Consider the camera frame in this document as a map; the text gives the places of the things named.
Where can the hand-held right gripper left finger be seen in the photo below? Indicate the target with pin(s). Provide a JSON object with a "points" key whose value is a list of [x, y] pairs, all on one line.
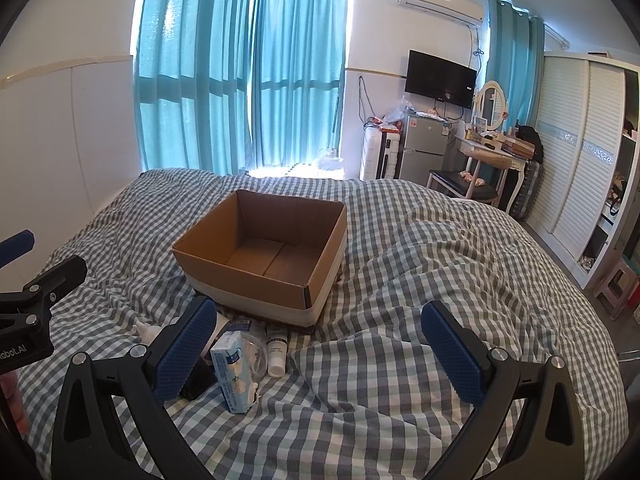
{"points": [[182, 352]]}

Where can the white slatted wardrobe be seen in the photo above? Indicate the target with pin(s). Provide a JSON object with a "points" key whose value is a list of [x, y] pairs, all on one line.
{"points": [[570, 135]]}

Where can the brown wooden case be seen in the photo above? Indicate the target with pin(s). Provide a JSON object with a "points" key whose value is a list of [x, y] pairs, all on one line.
{"points": [[517, 147]]}

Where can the white air conditioner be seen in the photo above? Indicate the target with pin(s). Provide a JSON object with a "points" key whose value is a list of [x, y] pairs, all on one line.
{"points": [[440, 2]]}

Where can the white vanity table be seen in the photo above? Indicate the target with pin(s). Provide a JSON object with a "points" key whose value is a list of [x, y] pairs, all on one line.
{"points": [[492, 160]]}

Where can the white oval mirror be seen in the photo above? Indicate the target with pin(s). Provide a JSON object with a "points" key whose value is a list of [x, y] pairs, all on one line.
{"points": [[491, 105]]}

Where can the black wall television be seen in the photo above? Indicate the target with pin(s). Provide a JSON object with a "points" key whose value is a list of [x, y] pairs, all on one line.
{"points": [[440, 77]]}

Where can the clear plastic container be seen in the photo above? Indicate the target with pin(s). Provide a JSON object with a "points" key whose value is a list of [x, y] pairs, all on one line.
{"points": [[256, 347]]}

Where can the teal curtain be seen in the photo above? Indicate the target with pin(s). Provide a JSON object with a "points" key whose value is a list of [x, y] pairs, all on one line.
{"points": [[515, 60], [190, 70], [300, 70]]}

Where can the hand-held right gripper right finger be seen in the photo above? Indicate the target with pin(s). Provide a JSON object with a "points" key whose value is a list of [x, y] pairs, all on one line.
{"points": [[455, 355]]}

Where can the light blue tissue pack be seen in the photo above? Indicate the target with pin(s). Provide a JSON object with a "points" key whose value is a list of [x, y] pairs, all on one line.
{"points": [[232, 375]]}

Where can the grey checkered blanket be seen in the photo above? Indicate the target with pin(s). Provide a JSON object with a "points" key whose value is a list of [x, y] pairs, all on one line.
{"points": [[425, 240]]}

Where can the dark suitcase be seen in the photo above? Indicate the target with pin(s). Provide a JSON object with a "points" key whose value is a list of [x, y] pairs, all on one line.
{"points": [[531, 187]]}

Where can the small white bottle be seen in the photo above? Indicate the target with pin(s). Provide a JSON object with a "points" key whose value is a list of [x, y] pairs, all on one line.
{"points": [[146, 331]]}

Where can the black seat chair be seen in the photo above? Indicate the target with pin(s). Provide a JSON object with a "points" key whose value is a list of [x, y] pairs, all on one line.
{"points": [[460, 185]]}

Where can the white cosmetic tube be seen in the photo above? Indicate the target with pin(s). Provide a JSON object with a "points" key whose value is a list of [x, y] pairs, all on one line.
{"points": [[276, 355]]}

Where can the brown cardboard box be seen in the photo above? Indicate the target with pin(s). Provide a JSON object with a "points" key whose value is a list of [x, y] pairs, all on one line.
{"points": [[260, 230]]}

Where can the crumpled plastic bag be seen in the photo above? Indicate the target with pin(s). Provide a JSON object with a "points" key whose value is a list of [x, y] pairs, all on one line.
{"points": [[400, 110]]}

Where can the black bag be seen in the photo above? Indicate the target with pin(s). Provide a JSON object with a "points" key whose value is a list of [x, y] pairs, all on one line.
{"points": [[529, 137]]}

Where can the pink plastic stool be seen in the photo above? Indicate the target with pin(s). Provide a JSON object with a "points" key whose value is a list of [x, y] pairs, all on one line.
{"points": [[617, 290]]}

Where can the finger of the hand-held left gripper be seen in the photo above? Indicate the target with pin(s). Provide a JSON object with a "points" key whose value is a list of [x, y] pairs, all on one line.
{"points": [[15, 249], [62, 272]]}

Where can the silver small fridge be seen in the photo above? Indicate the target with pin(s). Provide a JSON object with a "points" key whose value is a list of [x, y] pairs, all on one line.
{"points": [[425, 145]]}

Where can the white suitcase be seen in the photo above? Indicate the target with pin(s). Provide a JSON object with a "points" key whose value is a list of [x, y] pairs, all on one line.
{"points": [[375, 155]]}

